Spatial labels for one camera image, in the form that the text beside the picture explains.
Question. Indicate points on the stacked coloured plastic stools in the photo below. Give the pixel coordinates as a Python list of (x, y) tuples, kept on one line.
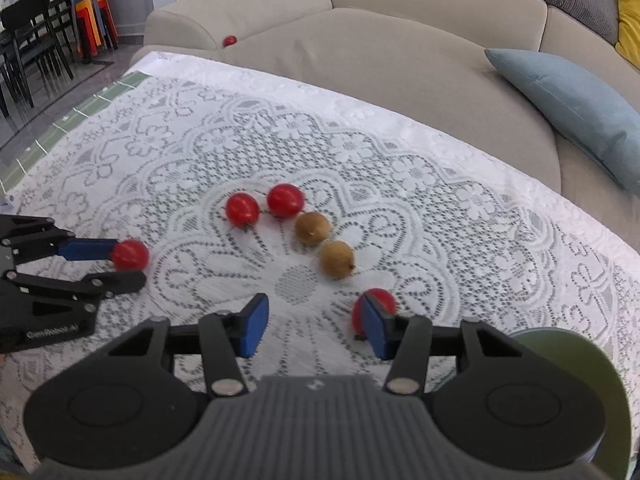
[(92, 20)]

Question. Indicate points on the yellow cushion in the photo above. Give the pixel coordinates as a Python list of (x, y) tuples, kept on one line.
[(630, 20)]

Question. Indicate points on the light blue pillow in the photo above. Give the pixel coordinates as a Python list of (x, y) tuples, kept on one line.
[(575, 100)]

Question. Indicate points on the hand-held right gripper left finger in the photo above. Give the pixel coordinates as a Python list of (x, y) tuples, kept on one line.
[(252, 325)]

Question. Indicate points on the brown kiwi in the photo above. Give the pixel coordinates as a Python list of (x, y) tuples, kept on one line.
[(336, 258), (311, 227)]

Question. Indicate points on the black dining chair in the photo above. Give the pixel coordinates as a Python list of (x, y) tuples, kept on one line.
[(57, 15), (25, 20)]

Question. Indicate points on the white lace tablecloth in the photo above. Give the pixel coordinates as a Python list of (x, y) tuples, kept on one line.
[(350, 150)]

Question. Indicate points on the red cherry tomato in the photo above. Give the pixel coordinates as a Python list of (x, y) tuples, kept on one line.
[(242, 208), (387, 300), (131, 256), (285, 200), (230, 41)]

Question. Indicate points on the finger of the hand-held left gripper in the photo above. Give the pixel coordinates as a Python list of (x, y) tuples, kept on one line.
[(87, 250), (120, 282)]

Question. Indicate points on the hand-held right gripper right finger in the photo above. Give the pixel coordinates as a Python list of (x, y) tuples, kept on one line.
[(377, 327)]

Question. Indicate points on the green colander bowl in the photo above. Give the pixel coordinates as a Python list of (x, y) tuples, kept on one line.
[(607, 410)]

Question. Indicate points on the beige sofa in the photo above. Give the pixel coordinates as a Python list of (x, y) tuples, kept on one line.
[(400, 60)]

